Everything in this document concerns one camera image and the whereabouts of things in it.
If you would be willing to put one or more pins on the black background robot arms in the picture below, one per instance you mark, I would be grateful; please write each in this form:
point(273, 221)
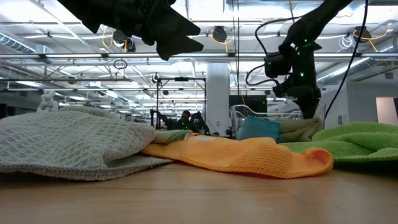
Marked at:
point(199, 123)

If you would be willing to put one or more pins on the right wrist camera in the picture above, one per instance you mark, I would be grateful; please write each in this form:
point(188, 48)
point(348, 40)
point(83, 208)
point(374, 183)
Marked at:
point(278, 65)

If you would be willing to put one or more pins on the pale green teal-edged towel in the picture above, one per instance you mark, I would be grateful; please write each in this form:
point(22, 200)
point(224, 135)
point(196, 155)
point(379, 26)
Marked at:
point(298, 130)

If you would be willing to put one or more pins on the white pillar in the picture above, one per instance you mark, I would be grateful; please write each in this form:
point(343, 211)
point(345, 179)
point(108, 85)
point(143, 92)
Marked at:
point(217, 93)

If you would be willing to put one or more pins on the bright green microfiber towel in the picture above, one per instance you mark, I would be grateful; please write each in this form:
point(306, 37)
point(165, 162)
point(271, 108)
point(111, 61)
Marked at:
point(363, 140)

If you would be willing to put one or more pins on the sage green microfiber towel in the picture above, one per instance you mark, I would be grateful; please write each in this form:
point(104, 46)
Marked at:
point(171, 136)

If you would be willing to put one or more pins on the orange microfiber towel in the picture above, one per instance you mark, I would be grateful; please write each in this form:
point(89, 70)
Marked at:
point(242, 155)

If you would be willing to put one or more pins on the grey microfiber towel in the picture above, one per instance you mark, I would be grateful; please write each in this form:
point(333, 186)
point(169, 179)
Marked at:
point(68, 143)

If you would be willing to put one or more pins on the person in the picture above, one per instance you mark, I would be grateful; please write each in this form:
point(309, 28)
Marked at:
point(185, 119)

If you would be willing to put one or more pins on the clear plastic bin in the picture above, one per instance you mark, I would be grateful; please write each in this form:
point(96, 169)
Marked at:
point(242, 112)

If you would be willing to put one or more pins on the black frame rig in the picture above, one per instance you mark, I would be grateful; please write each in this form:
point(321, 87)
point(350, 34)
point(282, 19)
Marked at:
point(158, 99)

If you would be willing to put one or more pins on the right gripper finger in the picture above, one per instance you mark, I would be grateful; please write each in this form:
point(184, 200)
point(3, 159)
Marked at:
point(311, 109)

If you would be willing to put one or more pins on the white robot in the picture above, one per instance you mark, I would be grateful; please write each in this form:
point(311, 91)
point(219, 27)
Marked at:
point(46, 104)

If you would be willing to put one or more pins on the black monitor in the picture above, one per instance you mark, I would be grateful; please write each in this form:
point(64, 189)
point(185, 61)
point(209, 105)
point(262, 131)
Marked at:
point(248, 104)

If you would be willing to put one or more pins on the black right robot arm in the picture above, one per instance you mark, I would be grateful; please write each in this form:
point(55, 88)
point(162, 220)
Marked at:
point(314, 21)

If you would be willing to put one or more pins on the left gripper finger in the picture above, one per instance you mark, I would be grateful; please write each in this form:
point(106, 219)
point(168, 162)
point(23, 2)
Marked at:
point(177, 25)
point(177, 46)

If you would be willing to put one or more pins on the blue microfiber towel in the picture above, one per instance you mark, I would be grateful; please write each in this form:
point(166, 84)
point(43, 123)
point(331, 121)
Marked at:
point(258, 129)

